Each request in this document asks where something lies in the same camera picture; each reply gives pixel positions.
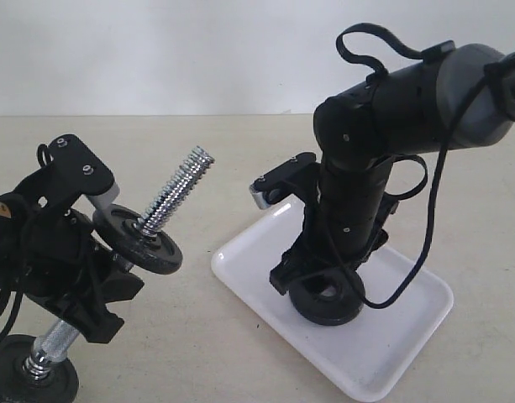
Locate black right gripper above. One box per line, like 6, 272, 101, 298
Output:
270, 161, 398, 296

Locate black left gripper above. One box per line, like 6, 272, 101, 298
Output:
13, 206, 145, 343

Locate chrome dumbbell bar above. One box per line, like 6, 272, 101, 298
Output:
26, 147, 214, 376

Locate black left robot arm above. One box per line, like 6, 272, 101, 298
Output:
0, 191, 145, 344

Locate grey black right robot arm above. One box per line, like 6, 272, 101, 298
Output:
255, 44, 515, 296

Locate black weight plate on bar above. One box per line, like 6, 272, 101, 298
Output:
92, 204, 183, 275

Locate white rectangular tray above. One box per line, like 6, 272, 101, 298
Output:
211, 196, 454, 402

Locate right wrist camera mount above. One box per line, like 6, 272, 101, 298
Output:
250, 152, 319, 210

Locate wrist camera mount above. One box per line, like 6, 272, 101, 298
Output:
14, 133, 119, 211
250, 152, 319, 210

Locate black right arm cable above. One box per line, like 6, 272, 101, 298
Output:
335, 24, 515, 310

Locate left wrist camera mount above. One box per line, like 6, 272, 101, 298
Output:
14, 133, 119, 211

